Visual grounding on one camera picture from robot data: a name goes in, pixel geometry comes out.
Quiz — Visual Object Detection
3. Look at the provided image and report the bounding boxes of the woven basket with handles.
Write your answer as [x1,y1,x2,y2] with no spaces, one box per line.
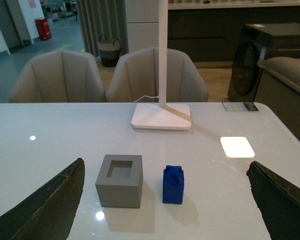
[97,34,121,67]

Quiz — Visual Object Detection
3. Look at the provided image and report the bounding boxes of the blue plastic block part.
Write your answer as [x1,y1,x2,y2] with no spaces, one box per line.
[162,165,185,205]

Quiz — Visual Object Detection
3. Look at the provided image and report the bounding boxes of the beige curtain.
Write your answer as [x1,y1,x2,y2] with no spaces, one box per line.
[76,0,128,57]

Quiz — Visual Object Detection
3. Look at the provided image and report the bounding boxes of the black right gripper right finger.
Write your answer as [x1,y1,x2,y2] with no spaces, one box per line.
[246,161,300,240]

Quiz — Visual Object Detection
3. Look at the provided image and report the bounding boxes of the gray hollow cube base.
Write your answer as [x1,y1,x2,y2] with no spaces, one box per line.
[95,154,143,208]

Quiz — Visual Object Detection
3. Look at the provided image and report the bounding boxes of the dark kitchen counter cabinet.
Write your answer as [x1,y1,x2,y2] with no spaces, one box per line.
[167,1,300,67]

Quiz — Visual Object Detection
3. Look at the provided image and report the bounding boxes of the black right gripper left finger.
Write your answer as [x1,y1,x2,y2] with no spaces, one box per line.
[0,158,85,240]

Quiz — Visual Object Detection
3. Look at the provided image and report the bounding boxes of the red trash bin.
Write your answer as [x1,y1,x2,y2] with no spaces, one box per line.
[34,18,52,41]

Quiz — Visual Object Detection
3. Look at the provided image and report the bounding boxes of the white tall cabinet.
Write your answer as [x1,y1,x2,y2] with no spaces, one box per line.
[124,0,168,53]

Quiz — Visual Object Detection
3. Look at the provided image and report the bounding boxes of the beige armchair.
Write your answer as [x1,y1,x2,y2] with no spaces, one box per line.
[106,47,209,103]
[8,50,107,103]

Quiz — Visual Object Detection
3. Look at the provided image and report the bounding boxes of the white lamp power cable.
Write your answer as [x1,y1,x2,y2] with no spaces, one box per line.
[132,95,160,103]

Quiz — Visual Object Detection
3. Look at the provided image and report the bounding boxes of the black and white label card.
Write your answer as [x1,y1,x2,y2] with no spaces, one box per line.
[222,102,259,112]

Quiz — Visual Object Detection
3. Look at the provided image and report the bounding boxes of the beige right armchair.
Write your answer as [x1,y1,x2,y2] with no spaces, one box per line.
[106,47,209,103]

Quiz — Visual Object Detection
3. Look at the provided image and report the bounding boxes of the dark gray washing machine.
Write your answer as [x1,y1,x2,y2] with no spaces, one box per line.
[227,22,300,102]

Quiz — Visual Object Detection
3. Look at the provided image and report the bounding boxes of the white desk lamp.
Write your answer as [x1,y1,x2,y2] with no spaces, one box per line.
[131,0,192,131]

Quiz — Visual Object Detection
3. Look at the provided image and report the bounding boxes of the beige left armchair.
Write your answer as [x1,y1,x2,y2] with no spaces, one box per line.
[8,50,107,103]

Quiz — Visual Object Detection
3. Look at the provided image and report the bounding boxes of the gray cushioned sofa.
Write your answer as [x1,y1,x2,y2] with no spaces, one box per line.
[254,56,300,141]

